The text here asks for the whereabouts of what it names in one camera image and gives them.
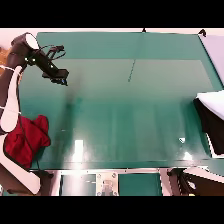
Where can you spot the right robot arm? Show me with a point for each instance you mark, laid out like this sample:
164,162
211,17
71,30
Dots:
203,185

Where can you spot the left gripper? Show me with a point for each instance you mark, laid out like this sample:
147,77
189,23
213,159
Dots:
56,75

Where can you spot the silver frame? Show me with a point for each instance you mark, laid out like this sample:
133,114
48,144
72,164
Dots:
106,185

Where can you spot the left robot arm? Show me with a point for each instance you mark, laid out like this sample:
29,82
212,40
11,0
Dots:
11,90

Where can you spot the red garment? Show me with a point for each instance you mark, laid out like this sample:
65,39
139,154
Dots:
25,141

